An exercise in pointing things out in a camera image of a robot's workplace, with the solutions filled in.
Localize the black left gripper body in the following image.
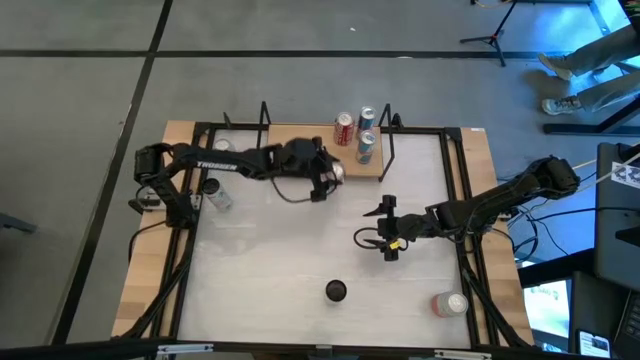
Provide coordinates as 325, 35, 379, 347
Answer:
279, 137, 334, 203

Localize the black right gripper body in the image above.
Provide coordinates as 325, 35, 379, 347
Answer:
377, 194, 432, 262

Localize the red Coca-Cola can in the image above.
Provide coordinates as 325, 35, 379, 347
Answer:
322, 160, 348, 186
333, 111, 356, 147

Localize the blue Red Bull can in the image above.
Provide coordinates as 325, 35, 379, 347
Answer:
355, 129, 378, 165
356, 106, 377, 135

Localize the black can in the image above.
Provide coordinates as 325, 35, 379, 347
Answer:
324, 279, 349, 304

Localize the lit monitor screen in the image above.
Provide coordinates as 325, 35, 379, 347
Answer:
522, 278, 572, 347

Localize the black desk base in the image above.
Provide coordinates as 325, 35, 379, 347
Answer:
542, 97, 640, 136

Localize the black tripod stand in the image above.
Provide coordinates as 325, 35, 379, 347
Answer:
459, 0, 521, 69

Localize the black computer case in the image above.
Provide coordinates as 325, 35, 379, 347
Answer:
593, 142, 640, 294

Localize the smartphone with lit screen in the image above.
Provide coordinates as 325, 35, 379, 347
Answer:
576, 328, 614, 359

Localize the white marker label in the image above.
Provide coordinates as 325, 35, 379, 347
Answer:
610, 161, 640, 190

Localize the black keyboard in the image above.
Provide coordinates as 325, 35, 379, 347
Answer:
612, 292, 640, 359

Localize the person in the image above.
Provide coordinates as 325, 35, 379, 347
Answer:
537, 24, 640, 117

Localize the grey chair leg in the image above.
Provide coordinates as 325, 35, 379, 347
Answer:
0, 212, 39, 235

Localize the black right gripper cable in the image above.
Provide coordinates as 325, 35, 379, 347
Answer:
352, 227, 382, 251

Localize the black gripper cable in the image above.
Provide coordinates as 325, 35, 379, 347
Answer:
269, 174, 321, 205
352, 227, 382, 251

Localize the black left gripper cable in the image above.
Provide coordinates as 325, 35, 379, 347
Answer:
269, 174, 321, 205

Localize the black metal table frame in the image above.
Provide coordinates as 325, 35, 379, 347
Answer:
119, 119, 534, 351

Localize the silver bracket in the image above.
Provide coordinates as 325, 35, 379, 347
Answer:
433, 349, 492, 360
156, 343, 215, 357

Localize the black base cable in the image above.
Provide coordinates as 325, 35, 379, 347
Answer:
128, 219, 174, 264

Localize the black power cable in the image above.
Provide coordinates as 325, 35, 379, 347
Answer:
524, 204, 640, 224

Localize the white cable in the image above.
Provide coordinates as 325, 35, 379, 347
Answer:
584, 151, 640, 187

